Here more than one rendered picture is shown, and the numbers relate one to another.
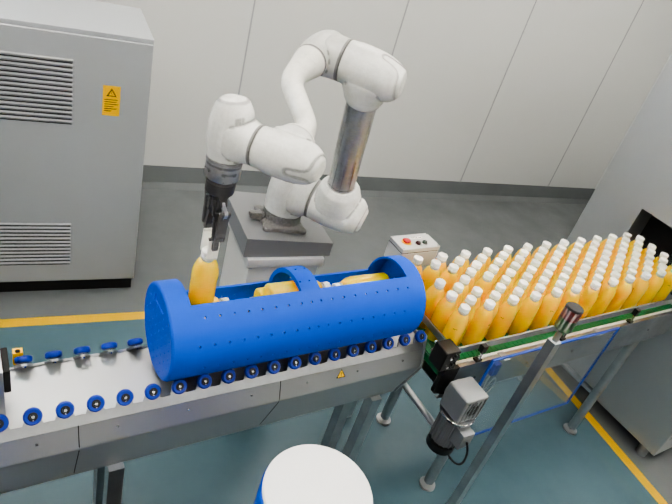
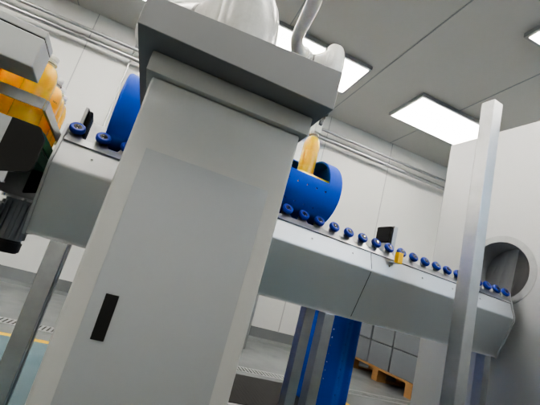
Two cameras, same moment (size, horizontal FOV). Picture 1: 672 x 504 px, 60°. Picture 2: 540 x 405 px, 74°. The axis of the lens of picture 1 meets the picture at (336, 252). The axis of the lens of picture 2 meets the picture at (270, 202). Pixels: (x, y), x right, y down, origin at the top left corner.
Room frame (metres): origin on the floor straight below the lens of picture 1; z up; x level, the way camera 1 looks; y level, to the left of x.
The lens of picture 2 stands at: (2.70, 0.61, 0.66)
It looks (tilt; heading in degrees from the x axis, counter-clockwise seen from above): 13 degrees up; 196
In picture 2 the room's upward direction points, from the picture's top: 15 degrees clockwise
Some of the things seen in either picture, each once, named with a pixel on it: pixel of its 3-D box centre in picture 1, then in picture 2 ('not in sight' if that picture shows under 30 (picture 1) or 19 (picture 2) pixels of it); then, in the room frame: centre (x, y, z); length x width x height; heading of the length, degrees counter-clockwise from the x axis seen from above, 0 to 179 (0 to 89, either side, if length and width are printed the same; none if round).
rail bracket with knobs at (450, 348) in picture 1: (443, 355); not in sight; (1.65, -0.48, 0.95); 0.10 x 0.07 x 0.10; 39
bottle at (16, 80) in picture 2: (426, 284); (12, 87); (2.00, -0.39, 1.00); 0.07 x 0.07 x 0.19
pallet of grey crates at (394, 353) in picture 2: not in sight; (411, 333); (-2.10, 1.39, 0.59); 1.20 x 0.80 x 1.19; 32
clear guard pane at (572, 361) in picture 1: (535, 384); not in sight; (1.97, -0.99, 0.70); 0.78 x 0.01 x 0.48; 129
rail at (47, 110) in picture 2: (421, 314); (54, 127); (1.83, -0.39, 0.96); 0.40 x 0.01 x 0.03; 39
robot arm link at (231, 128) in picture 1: (235, 129); (330, 62); (1.27, 0.31, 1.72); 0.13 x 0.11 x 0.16; 79
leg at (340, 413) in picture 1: (337, 420); (15, 351); (1.80, -0.23, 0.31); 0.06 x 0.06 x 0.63; 39
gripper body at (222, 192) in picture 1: (218, 193); not in sight; (1.28, 0.33, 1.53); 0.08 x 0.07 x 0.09; 39
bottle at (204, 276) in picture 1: (203, 283); (308, 155); (1.28, 0.33, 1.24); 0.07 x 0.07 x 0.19
